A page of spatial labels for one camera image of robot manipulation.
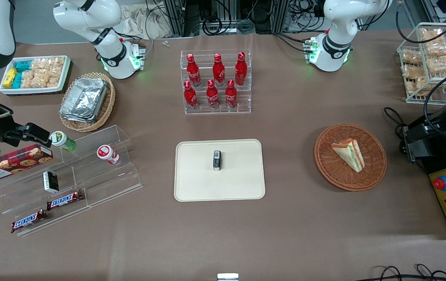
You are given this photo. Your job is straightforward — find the triangle sandwich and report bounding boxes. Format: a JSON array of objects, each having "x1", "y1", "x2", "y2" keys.
[{"x1": 331, "y1": 139, "x2": 365, "y2": 173}]

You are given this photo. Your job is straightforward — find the oval brown wicker basket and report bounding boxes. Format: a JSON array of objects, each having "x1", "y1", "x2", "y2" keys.
[{"x1": 59, "y1": 72, "x2": 116, "y2": 132}]

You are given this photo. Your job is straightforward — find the round brown wicker basket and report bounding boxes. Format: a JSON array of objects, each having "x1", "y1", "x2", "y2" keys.
[{"x1": 314, "y1": 124, "x2": 387, "y2": 192}]

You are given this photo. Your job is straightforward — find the cream plastic serving tray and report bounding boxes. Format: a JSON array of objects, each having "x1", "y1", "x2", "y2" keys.
[{"x1": 174, "y1": 139, "x2": 266, "y2": 202}]

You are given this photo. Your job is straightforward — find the red chocolate chip cookie box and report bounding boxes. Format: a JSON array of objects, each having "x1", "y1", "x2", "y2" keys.
[{"x1": 0, "y1": 144, "x2": 54, "y2": 183}]

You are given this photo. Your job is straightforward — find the green lid small bottle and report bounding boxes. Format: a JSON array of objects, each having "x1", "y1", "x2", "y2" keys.
[{"x1": 50, "y1": 131, "x2": 77, "y2": 152}]

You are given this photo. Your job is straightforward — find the white rectangular snack bin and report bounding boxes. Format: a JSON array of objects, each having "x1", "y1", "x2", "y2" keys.
[{"x1": 0, "y1": 55, "x2": 71, "y2": 96}]

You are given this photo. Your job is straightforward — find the clear bag of crackers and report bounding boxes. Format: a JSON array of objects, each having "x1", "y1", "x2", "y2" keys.
[
  {"x1": 426, "y1": 55, "x2": 446, "y2": 73},
  {"x1": 419, "y1": 27, "x2": 446, "y2": 43},
  {"x1": 401, "y1": 64, "x2": 426, "y2": 79},
  {"x1": 50, "y1": 57, "x2": 66, "y2": 75},
  {"x1": 401, "y1": 50, "x2": 423, "y2": 65},
  {"x1": 35, "y1": 73, "x2": 62, "y2": 88},
  {"x1": 407, "y1": 76, "x2": 429, "y2": 94},
  {"x1": 31, "y1": 59, "x2": 52, "y2": 74},
  {"x1": 424, "y1": 41, "x2": 446, "y2": 57},
  {"x1": 21, "y1": 70, "x2": 36, "y2": 89}
]

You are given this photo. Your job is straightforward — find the yellow snack packet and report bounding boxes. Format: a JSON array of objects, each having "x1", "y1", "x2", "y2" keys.
[{"x1": 3, "y1": 67, "x2": 18, "y2": 89}]

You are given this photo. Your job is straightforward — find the small black white box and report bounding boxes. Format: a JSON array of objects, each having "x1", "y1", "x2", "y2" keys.
[{"x1": 43, "y1": 171, "x2": 59, "y2": 194}]

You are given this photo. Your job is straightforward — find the stacked aluminium foil trays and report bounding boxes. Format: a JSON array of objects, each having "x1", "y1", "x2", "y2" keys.
[{"x1": 60, "y1": 77, "x2": 109, "y2": 123}]

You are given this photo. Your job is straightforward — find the brown snickers bar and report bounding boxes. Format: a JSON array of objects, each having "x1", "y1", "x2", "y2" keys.
[
  {"x1": 11, "y1": 210, "x2": 48, "y2": 234},
  {"x1": 46, "y1": 190, "x2": 84, "y2": 211}
]

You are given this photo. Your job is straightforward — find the red lid small bottle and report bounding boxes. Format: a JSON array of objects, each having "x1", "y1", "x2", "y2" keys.
[{"x1": 97, "y1": 145, "x2": 121, "y2": 165}]

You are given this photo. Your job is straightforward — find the clear acrylic step shelf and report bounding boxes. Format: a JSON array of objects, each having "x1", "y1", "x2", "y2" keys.
[{"x1": 0, "y1": 125, "x2": 144, "y2": 237}]

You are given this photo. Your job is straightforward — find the beige crumpled cloth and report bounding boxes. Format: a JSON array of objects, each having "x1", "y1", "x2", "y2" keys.
[{"x1": 121, "y1": 4, "x2": 173, "y2": 40}]

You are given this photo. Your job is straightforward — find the red cola bottle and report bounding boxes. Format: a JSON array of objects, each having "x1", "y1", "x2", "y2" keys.
[
  {"x1": 186, "y1": 53, "x2": 202, "y2": 87},
  {"x1": 235, "y1": 52, "x2": 248, "y2": 87},
  {"x1": 206, "y1": 79, "x2": 220, "y2": 109},
  {"x1": 225, "y1": 79, "x2": 238, "y2": 109},
  {"x1": 212, "y1": 53, "x2": 226, "y2": 87},
  {"x1": 184, "y1": 80, "x2": 199, "y2": 110}
]

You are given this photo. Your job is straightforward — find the clear acrylic bottle rack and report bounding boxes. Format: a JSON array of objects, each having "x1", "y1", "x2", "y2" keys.
[{"x1": 180, "y1": 49, "x2": 252, "y2": 115}]

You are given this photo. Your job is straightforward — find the white wire rack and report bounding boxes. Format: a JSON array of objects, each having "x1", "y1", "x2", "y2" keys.
[{"x1": 397, "y1": 23, "x2": 446, "y2": 105}]

